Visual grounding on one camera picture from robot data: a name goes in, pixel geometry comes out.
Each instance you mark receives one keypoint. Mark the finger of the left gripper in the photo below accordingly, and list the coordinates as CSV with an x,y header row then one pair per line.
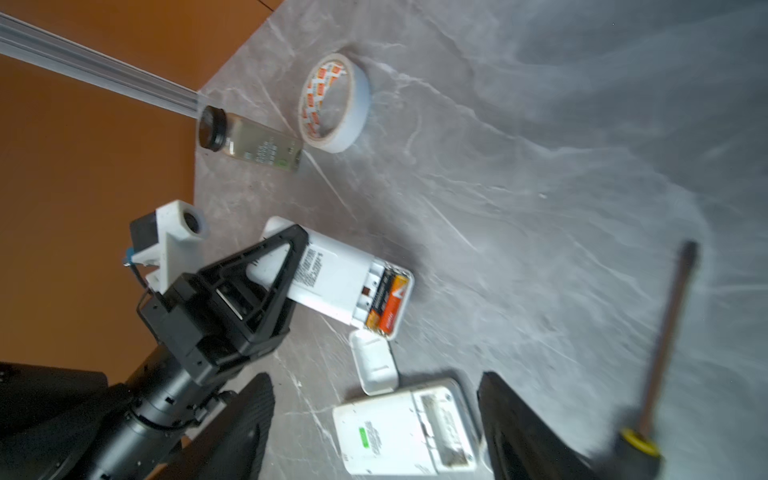
x,y
249,289

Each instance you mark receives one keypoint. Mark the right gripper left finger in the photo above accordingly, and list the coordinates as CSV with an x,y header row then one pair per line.
x,y
233,445

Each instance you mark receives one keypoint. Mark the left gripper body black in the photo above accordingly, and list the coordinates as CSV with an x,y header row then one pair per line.
x,y
214,333

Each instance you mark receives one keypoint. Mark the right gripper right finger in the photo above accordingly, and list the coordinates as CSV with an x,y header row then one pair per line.
x,y
520,444

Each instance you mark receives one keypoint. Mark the small white remote control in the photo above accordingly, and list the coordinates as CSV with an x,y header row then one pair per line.
x,y
341,281

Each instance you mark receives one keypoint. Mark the black yellow screwdriver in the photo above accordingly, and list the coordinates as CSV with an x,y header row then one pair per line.
x,y
635,454

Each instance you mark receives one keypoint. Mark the small white battery cover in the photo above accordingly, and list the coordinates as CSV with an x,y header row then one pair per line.
x,y
375,365

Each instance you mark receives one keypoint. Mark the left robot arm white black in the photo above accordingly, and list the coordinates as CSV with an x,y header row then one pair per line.
x,y
174,418

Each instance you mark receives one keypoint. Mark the glass jar black lid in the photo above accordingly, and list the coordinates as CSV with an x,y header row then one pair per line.
x,y
247,140

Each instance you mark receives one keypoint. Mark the white tape roll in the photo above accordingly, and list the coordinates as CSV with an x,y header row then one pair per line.
x,y
314,90

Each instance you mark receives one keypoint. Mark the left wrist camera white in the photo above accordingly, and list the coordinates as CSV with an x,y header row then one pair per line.
x,y
166,243

